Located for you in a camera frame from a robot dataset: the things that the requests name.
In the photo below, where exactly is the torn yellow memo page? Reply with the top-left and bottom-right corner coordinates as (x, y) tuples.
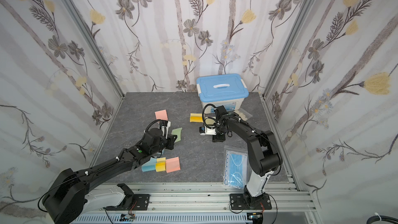
(205, 117), (217, 125)

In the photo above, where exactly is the yellow memo pad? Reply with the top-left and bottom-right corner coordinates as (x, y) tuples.
(190, 113), (203, 123)
(155, 157), (166, 172)

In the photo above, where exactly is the pink memo pad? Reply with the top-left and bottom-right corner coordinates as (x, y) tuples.
(166, 157), (180, 173)
(155, 110), (169, 121)

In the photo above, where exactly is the torn green memo page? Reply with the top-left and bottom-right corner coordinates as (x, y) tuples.
(172, 128), (182, 143)

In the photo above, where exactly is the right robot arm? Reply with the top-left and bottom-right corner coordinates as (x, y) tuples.
(215, 113), (283, 209)

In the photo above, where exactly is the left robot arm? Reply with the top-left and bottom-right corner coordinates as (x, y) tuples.
(40, 128), (178, 224)

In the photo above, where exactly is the blue memo pad middle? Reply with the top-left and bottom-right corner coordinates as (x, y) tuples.
(155, 150), (165, 157)

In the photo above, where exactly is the blue memo pad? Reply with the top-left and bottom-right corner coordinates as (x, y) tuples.
(141, 158), (157, 172)
(155, 150), (165, 157)

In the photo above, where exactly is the blue memo pad near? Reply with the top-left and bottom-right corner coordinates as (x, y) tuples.
(141, 158), (157, 172)

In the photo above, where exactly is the white storage box blue lid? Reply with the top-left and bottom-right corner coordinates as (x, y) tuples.
(197, 74), (249, 114)

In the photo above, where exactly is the bag of blue face masks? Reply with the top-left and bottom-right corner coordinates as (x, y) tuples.
(223, 146), (248, 189)

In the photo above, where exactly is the small circuit board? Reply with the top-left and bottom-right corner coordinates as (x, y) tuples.
(119, 214), (136, 222)

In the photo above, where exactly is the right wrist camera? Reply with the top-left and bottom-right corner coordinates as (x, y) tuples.
(199, 126), (217, 135)

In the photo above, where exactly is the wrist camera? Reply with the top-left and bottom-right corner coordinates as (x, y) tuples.
(199, 126), (217, 135)
(159, 120), (171, 138)

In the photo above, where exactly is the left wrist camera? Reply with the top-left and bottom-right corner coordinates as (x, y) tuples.
(159, 120), (171, 138)

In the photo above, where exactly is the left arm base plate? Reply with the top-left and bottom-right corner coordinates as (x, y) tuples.
(121, 194), (151, 211)

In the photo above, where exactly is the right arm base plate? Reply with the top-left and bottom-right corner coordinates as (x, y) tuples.
(229, 193), (272, 211)

